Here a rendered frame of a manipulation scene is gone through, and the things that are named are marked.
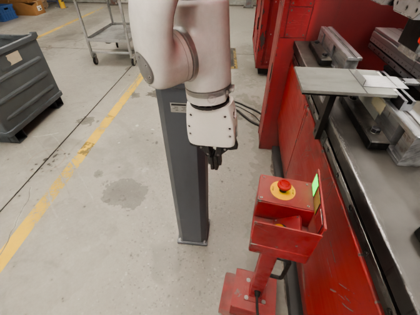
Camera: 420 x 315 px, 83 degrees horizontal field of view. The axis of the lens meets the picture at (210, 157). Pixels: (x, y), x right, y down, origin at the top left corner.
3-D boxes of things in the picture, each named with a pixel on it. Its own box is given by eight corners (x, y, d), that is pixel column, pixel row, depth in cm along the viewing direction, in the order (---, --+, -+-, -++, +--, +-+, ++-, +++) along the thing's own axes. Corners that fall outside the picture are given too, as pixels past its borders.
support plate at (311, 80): (294, 69, 84) (294, 66, 83) (372, 72, 81) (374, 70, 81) (302, 92, 70) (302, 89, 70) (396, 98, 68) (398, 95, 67)
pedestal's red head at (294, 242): (255, 197, 83) (263, 159, 71) (303, 207, 80) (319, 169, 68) (247, 250, 69) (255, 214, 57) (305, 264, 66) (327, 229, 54)
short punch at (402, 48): (394, 49, 72) (411, 13, 66) (400, 49, 72) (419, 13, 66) (410, 61, 65) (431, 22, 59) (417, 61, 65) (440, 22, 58)
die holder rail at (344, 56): (316, 44, 141) (321, 25, 135) (326, 44, 141) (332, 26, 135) (339, 79, 105) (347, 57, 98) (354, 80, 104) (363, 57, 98)
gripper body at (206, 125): (239, 85, 46) (239, 134, 53) (189, 84, 48) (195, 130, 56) (232, 104, 40) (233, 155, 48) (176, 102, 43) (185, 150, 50)
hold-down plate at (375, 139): (338, 99, 91) (340, 92, 89) (352, 100, 91) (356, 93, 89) (366, 149, 69) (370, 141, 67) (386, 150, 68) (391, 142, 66)
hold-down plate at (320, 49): (308, 45, 138) (309, 40, 136) (317, 46, 138) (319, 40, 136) (319, 65, 116) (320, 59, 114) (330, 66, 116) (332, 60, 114)
